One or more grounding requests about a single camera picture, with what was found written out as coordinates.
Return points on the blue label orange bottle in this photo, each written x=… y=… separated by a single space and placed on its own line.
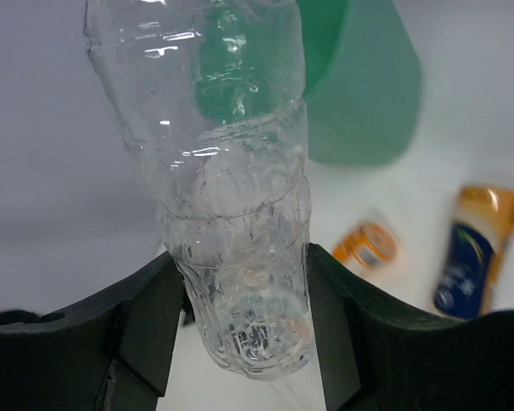
x=482 y=226

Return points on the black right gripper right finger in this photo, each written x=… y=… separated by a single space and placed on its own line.
x=379 y=353

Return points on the green plastic bin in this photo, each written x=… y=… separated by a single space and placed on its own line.
x=336 y=81

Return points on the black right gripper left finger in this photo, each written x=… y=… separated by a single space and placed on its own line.
x=109 y=351

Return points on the large clear plastic bottle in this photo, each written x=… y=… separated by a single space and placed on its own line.
x=238 y=234

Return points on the small orange bottle left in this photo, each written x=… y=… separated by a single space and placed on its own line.
x=371 y=244

